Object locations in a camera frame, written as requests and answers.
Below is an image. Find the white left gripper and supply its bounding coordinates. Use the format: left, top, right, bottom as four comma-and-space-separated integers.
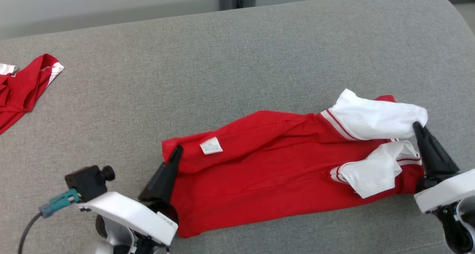
78, 145, 184, 246

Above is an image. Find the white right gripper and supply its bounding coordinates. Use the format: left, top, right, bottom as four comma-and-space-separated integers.
413, 121, 475, 214

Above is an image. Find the red white-sleeved shirt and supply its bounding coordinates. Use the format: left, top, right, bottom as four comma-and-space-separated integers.
161, 89, 429, 238

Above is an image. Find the crumpled red and white garment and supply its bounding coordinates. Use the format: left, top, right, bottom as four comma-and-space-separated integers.
0, 53, 64, 134

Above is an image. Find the black cable with teal connector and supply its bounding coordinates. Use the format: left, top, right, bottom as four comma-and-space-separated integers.
18, 188, 81, 254

